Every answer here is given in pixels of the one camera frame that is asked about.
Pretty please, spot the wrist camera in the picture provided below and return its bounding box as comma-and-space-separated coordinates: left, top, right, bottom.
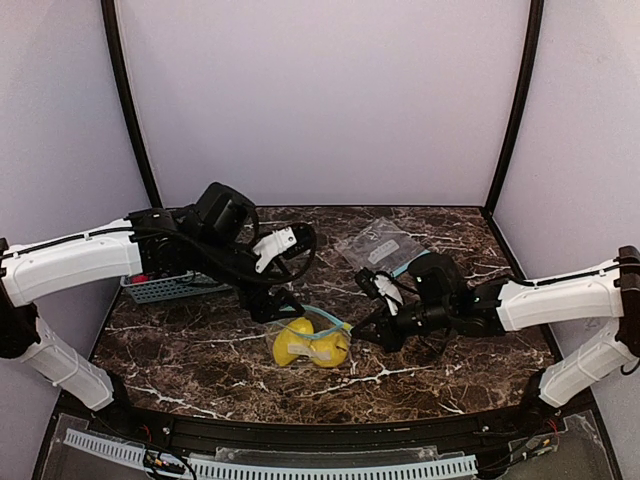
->
252, 222, 318, 284
355, 268, 404, 306

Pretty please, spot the right black corner post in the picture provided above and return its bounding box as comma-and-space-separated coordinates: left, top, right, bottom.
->
483, 0, 545, 218

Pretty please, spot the dark red toy food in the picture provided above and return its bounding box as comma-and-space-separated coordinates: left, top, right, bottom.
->
131, 274, 150, 284

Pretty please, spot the left black corner post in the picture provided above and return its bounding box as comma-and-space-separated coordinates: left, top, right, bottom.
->
100, 0, 163, 208

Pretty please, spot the grey slotted cable duct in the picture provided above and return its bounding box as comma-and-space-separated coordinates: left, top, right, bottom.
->
63, 428, 478, 480

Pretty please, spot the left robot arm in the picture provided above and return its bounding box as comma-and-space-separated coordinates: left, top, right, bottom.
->
1, 182, 317, 412

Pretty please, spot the blue perforated plastic basket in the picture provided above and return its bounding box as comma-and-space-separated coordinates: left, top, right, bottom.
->
120, 271, 231, 304

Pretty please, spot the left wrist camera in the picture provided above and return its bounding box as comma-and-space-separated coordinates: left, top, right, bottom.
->
252, 222, 318, 284

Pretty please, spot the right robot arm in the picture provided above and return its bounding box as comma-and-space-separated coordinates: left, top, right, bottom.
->
351, 246, 639, 412

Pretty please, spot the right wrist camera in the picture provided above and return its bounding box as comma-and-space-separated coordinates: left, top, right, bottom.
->
355, 268, 404, 306

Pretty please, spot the yellow toy mango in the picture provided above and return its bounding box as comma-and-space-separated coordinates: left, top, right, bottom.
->
272, 317, 314, 367

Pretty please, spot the black corner post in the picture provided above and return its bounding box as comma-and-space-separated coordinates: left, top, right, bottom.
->
483, 0, 545, 218
100, 0, 163, 208

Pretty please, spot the black front table rail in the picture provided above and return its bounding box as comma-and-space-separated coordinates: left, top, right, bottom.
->
84, 407, 550, 453

